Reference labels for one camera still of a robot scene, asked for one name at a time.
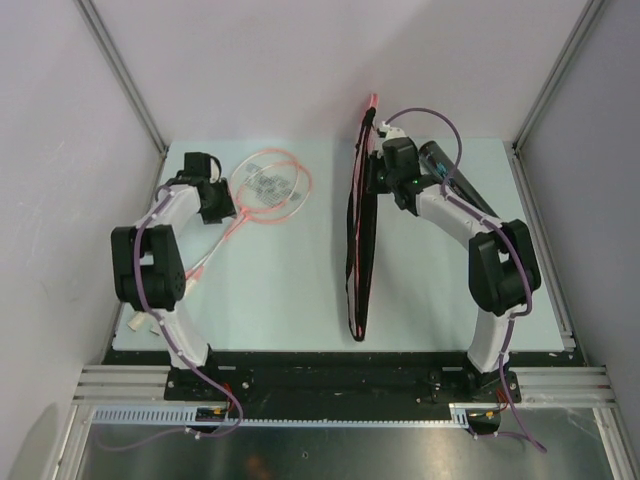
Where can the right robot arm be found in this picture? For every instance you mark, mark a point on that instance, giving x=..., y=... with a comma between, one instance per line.
x=502, y=270

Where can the pink badminton racket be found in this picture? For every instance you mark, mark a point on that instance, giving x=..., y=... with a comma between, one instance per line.
x=268, y=187
x=148, y=270

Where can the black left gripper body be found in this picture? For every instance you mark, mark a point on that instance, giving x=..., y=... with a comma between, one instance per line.
x=220, y=206

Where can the white slotted cable duct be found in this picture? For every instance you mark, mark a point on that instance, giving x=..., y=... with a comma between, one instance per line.
x=451, y=415

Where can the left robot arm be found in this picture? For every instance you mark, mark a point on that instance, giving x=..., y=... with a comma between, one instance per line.
x=148, y=270

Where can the left aluminium frame post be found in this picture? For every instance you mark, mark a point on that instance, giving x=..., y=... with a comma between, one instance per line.
x=116, y=63

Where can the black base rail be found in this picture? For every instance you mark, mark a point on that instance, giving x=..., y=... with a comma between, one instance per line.
x=345, y=384

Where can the pink racket bag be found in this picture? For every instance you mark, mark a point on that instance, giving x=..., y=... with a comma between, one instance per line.
x=361, y=229

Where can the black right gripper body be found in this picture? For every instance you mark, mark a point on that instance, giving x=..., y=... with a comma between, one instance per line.
x=378, y=182

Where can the black shuttlecock tube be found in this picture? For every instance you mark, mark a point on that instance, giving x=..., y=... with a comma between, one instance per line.
x=436, y=163

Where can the aluminium base extrusion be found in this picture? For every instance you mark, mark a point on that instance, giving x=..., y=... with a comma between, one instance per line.
x=565, y=387

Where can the aluminium frame post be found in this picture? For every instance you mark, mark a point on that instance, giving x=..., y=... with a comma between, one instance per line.
x=588, y=19
x=116, y=63

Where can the right aluminium frame post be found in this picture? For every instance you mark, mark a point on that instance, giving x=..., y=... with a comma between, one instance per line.
x=588, y=19

